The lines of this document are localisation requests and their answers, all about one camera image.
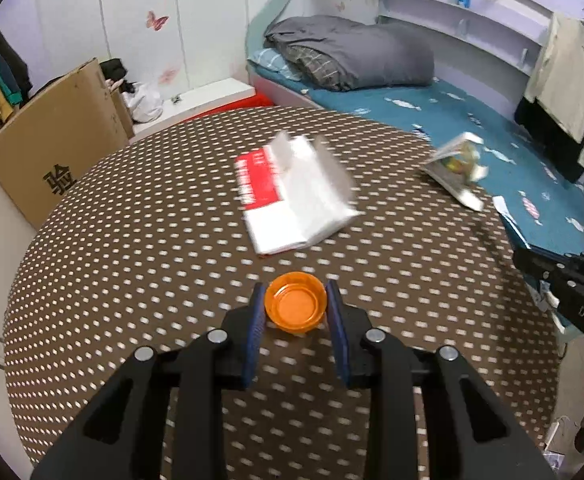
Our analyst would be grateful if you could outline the black bag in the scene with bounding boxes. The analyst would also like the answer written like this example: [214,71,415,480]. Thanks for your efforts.
[99,58,138,95]

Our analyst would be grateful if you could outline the bed with teal mattress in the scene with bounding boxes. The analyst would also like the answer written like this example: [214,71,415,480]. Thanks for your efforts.
[247,47,584,261]

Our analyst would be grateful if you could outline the round polka dot table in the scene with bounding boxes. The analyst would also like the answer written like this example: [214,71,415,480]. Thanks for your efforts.
[2,105,565,480]

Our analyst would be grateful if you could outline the white flat box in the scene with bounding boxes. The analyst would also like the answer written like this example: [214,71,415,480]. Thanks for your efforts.
[162,78,258,123]

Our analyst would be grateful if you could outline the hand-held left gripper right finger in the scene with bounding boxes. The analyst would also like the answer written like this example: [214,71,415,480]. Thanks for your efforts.
[324,280,558,480]

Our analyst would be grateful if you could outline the brown cardboard box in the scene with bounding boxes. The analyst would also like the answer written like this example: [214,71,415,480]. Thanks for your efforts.
[0,57,135,231]

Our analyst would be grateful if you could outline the grey duvet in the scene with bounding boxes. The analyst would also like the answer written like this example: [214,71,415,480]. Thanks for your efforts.
[263,15,435,93]

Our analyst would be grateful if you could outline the dark hanging garment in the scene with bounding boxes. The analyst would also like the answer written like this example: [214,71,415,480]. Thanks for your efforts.
[0,25,34,106]

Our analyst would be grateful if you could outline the cream hanging sweater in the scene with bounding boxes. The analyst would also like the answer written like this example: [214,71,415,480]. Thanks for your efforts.
[523,12,584,171]

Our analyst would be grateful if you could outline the white plastic bag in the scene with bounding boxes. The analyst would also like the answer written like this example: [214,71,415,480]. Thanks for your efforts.
[124,82,165,123]

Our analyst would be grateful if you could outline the blue striped pillow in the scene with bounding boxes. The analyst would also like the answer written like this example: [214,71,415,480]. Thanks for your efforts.
[248,49,303,81]

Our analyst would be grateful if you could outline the dark hanging clothes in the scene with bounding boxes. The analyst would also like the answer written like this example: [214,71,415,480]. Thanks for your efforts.
[514,97,584,183]

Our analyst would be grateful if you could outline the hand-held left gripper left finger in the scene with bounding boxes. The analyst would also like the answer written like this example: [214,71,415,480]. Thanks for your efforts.
[31,282,268,480]

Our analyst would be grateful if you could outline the white red paper pack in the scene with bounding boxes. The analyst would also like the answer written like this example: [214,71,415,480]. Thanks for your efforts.
[234,130,363,259]

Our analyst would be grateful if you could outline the light teal bunk bed frame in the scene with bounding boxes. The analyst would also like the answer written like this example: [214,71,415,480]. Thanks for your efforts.
[244,0,584,281]

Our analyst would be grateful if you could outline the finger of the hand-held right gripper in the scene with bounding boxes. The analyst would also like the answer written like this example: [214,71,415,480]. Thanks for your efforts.
[512,245,582,287]

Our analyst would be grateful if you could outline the small olive snack packet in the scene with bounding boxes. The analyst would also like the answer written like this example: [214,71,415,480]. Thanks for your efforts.
[424,132,490,211]

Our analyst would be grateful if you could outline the white wardrobe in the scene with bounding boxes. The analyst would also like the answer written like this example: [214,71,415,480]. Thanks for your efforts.
[2,0,283,126]

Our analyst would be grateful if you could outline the white wall shelves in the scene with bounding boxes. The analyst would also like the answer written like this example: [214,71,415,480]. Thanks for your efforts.
[377,0,553,78]

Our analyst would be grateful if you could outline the orange plastic lid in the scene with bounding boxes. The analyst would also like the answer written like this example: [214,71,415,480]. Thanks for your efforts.
[264,271,329,333]

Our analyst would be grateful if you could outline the red box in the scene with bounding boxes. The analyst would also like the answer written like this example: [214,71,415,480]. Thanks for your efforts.
[187,92,275,121]

